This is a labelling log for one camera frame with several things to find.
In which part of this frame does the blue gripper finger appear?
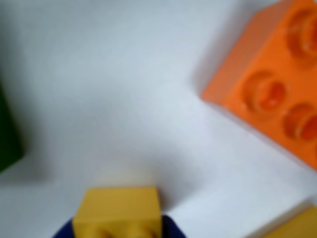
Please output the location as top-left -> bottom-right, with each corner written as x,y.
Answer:
51,217 -> 75,238
160,214 -> 188,238

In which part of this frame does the yellow 2x2 toy block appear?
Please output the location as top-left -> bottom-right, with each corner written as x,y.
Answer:
72,186 -> 163,238

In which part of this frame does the green 2x4 toy block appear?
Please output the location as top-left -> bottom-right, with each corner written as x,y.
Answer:
0,80 -> 26,175

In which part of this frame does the yellow 2x4 toy block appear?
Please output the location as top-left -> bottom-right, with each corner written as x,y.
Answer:
262,205 -> 317,238

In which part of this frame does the orange 2x4 toy block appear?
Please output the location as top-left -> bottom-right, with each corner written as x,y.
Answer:
200,0 -> 317,172

